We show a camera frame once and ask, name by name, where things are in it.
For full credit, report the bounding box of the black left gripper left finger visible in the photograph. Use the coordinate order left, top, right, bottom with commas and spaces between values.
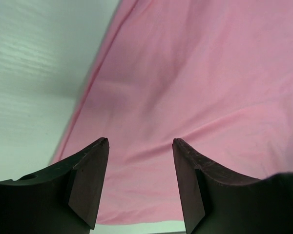
0, 137, 109, 234

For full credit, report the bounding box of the pink t shirt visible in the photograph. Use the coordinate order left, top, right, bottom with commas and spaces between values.
54, 0, 293, 225

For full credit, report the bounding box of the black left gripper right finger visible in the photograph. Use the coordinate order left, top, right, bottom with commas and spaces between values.
172, 138, 293, 234

